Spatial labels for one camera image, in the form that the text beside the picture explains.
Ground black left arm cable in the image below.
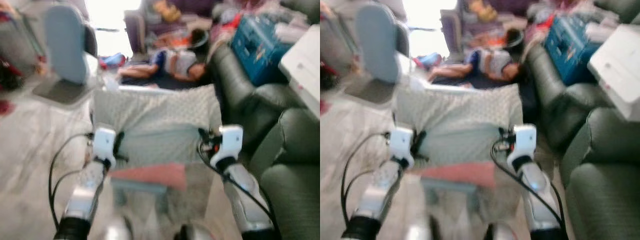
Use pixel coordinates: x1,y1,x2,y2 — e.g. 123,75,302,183
48,132,96,231
341,131,392,226

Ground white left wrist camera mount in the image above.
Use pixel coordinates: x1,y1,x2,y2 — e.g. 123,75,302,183
389,127,415,169
92,127,117,168

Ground grey robot leg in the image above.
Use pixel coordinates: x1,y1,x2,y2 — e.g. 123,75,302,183
405,216,441,240
484,224,518,240
175,224,213,240
102,215,133,240

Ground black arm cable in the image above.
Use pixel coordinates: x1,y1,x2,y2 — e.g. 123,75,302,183
48,132,96,231
490,140,569,232
197,142,281,236
341,131,392,226

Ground large white box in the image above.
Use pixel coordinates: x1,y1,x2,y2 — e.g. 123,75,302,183
279,25,321,118
587,24,640,123

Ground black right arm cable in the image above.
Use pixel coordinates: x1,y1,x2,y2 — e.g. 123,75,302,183
197,142,281,236
490,140,569,232

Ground dark green leather sofa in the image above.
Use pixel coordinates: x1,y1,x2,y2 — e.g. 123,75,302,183
524,0,640,240
207,0,321,240

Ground grey right robot leg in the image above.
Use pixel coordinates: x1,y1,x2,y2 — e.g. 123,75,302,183
484,224,518,240
175,224,213,240

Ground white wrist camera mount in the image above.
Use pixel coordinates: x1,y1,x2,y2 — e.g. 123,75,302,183
92,127,117,168
507,124,537,173
210,125,244,168
389,127,415,169

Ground flat pink pad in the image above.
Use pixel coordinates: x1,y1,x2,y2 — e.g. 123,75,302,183
110,162,188,191
417,161,497,190

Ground grey left robot leg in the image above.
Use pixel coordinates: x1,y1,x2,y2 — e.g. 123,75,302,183
405,216,441,240
102,215,133,240

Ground person lying down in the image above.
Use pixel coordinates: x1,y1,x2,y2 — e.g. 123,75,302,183
117,29,211,83
429,27,523,83

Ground purple sofa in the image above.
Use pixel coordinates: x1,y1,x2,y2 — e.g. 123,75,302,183
440,0,531,51
125,0,216,51

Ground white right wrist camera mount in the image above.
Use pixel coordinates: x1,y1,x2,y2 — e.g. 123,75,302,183
210,125,244,168
507,124,537,173

